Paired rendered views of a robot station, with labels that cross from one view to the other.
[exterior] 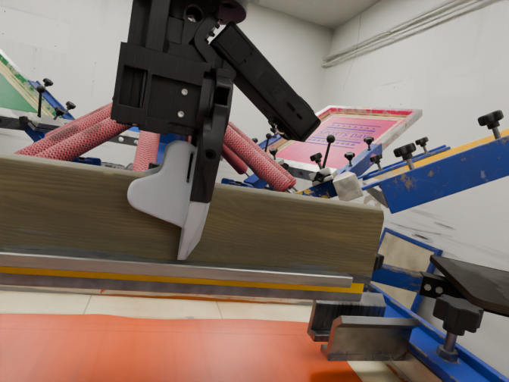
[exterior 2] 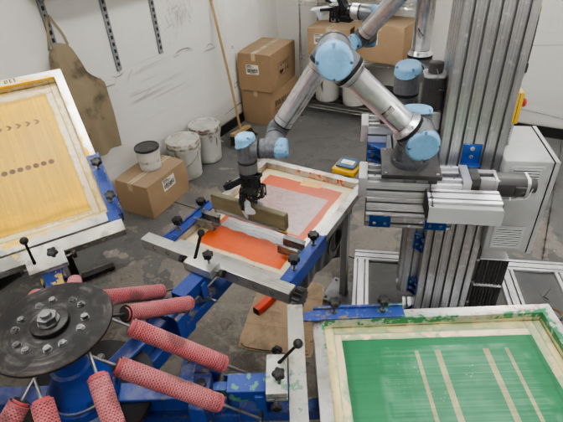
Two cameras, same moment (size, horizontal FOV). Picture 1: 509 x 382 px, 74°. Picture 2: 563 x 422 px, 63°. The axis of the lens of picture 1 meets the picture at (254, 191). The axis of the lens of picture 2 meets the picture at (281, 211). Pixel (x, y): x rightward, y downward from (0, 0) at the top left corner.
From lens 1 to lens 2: 200 cm
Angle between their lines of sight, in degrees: 118
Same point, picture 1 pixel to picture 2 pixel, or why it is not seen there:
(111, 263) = not seen: hidden behind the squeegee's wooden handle
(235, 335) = (224, 244)
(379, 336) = (209, 216)
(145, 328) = (245, 253)
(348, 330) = (217, 217)
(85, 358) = (262, 249)
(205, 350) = (237, 242)
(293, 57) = not seen: outside the picture
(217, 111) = not seen: hidden behind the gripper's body
